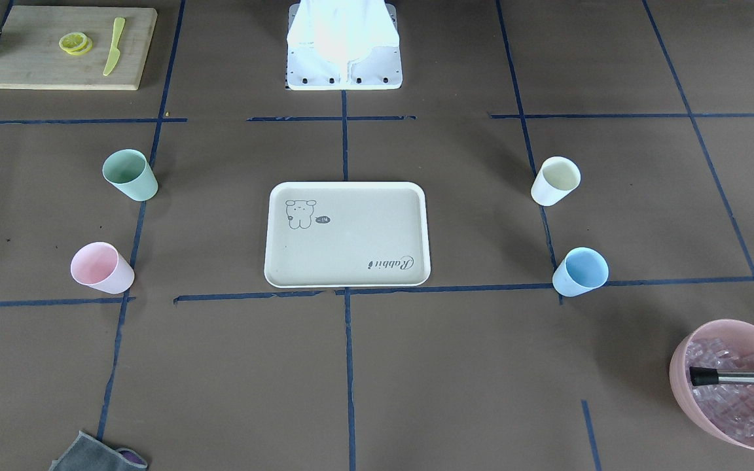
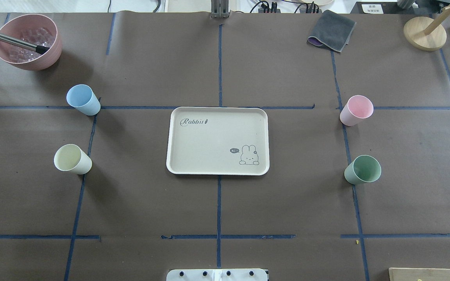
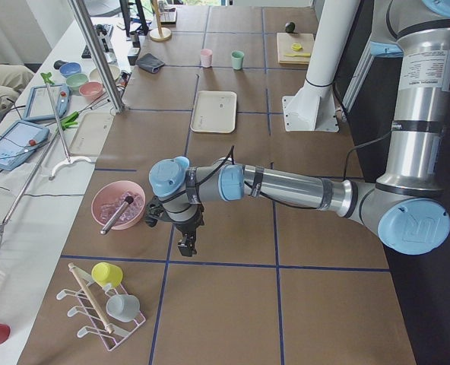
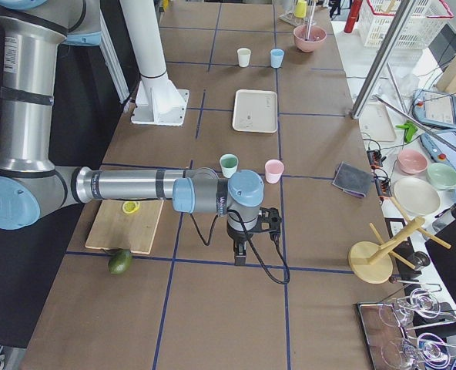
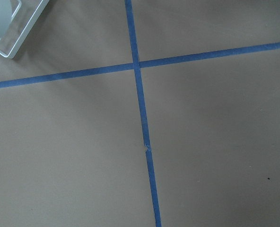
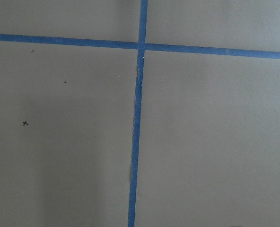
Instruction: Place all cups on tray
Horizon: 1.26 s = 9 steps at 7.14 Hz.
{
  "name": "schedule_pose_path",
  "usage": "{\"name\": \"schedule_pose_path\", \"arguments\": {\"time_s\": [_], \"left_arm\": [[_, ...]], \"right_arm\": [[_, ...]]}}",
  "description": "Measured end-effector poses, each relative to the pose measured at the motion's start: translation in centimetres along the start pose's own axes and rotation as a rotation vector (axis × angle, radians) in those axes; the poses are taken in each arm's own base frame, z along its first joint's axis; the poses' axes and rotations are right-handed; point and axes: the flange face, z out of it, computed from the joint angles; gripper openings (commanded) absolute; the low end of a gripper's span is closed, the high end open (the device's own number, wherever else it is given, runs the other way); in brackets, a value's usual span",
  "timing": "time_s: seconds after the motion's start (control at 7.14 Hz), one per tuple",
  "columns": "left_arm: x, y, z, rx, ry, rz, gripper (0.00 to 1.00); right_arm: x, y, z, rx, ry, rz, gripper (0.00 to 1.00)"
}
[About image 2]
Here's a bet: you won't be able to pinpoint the pink cup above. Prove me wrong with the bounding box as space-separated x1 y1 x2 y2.
339 95 374 126

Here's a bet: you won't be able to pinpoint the cream rabbit tray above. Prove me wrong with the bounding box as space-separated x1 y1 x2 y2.
166 107 270 176

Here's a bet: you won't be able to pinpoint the green cup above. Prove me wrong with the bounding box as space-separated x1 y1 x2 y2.
344 155 382 185

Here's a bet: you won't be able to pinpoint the blue cup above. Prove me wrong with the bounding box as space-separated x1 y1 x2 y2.
66 85 101 116

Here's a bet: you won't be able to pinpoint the grey folded cloth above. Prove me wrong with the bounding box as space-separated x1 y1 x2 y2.
307 10 357 53

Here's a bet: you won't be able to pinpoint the cream yellow cup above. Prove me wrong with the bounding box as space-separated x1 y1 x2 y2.
54 144 92 175

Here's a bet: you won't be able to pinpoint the metal black-tipped tongs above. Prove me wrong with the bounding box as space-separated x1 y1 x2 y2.
0 33 50 55

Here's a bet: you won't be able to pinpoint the pink bowl with ice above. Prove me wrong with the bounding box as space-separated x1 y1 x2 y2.
0 14 63 71

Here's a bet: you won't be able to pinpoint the wooden cutting board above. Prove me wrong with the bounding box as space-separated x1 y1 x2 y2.
389 267 450 281

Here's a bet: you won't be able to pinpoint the wooden mug tree stand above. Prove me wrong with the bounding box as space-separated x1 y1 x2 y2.
403 5 450 52

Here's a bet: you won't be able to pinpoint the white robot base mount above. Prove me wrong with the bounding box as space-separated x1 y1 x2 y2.
166 268 269 281

